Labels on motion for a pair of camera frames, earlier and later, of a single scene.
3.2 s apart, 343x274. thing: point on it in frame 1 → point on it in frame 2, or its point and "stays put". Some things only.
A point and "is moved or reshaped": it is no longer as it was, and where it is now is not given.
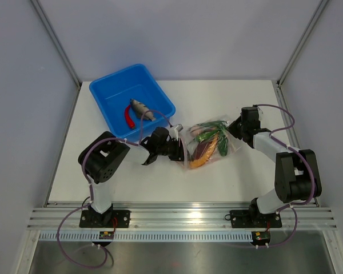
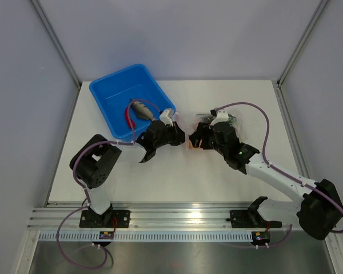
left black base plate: x=123 y=218 stays put
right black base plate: x=241 y=219 stays put
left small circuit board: x=106 y=234 stays put
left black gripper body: x=171 y=149 → x=171 y=135
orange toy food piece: x=209 y=151 → x=191 y=146
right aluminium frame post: x=321 y=5 stays put
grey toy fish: x=140 y=108 stays put
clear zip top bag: x=207 y=143 is moved or reshaped
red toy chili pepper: x=129 y=120 stays put
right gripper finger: x=235 y=127 → x=196 y=137
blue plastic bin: x=114 y=93 stays put
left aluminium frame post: x=57 y=41 stays put
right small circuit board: x=260 y=237 stays put
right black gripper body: x=244 y=127 → x=209 y=141
